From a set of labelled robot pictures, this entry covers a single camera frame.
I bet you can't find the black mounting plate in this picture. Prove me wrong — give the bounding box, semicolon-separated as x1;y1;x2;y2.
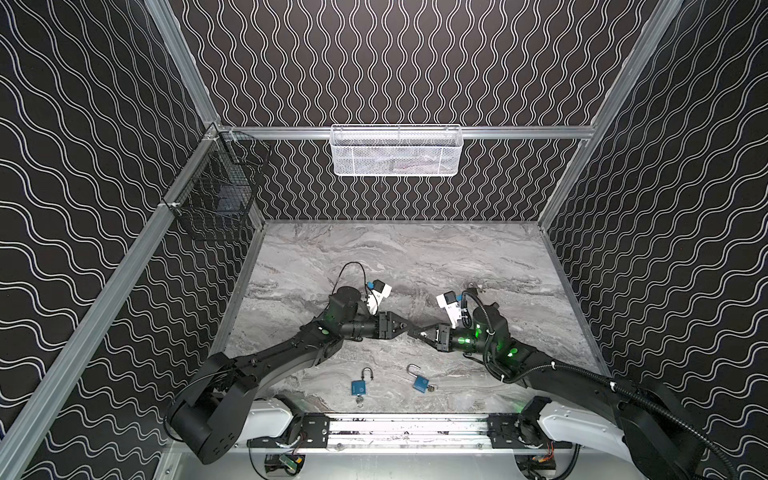
487;414;573;450
246;413;331;449

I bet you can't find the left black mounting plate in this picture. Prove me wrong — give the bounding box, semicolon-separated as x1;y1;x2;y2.
246;413;331;449

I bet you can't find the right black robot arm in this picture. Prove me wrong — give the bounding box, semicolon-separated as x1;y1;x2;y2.
409;289;737;479

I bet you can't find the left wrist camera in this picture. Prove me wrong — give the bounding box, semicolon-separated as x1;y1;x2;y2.
365;280;392;315

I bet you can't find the white wire mesh basket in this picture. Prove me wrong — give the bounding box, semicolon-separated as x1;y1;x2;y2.
329;124;464;177

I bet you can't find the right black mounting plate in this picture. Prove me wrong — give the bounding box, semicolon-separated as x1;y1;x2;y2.
487;414;573;450

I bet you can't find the black wire mesh basket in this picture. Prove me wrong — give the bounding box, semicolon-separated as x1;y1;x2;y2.
170;125;274;243

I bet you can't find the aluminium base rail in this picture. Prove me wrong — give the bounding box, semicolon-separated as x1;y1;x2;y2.
170;412;652;455

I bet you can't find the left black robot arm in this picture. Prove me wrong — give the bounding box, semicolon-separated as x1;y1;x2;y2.
163;286;412;464

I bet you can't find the blue padlock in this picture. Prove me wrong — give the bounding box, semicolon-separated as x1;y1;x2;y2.
350;367;374;407
406;364;437;393

